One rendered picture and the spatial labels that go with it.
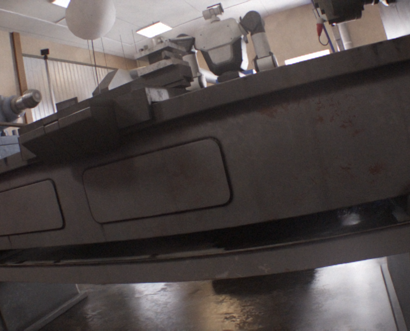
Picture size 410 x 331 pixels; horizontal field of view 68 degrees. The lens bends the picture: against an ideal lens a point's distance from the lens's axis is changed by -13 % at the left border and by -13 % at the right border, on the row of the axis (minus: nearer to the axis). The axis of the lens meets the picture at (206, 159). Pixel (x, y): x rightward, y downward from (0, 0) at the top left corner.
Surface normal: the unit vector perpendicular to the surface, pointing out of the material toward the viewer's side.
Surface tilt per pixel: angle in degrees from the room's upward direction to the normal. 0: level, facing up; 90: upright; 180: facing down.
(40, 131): 90
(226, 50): 90
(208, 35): 90
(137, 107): 90
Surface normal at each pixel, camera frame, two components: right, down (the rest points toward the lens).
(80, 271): -0.35, 0.12
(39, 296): 0.91, -0.21
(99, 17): 0.56, 0.40
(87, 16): 0.29, 0.46
